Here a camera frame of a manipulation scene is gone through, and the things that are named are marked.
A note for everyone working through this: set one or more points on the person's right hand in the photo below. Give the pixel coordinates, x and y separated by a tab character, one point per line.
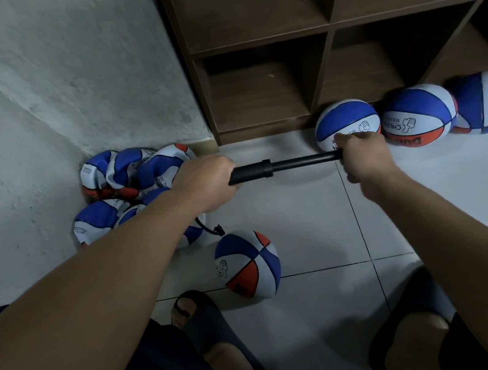
369	161

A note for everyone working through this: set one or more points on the person's left hand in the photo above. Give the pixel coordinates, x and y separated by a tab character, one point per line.
202	182

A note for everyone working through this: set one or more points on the black hand pump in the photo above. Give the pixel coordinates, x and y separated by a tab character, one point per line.
251	172

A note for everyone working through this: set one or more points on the brown wooden cubby shelf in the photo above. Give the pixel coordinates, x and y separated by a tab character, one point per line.
258	17

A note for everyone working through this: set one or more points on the person's left forearm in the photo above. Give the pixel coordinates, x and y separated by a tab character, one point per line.
68	333

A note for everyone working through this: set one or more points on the person's right forearm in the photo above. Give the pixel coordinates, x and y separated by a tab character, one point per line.
482	269

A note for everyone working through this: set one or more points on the black sandal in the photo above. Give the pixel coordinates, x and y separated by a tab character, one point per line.
416	293
209	323

